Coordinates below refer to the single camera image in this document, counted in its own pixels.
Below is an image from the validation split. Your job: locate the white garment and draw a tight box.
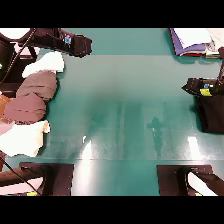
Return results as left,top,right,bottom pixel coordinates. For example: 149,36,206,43
172,27,215,48
0,120,51,158
21,51,66,80

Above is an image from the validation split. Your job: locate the orange garment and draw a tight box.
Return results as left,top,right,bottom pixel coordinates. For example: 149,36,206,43
0,94,12,118

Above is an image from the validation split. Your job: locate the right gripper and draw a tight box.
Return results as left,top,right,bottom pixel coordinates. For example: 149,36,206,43
182,77,205,98

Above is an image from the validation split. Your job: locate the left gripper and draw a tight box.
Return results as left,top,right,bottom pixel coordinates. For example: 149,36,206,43
69,34,93,58

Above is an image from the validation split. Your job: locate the brown garment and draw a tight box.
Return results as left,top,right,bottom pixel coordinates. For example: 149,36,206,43
15,70,59,102

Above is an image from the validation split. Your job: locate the maroon garment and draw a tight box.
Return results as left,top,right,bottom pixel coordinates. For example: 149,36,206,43
3,92,47,125

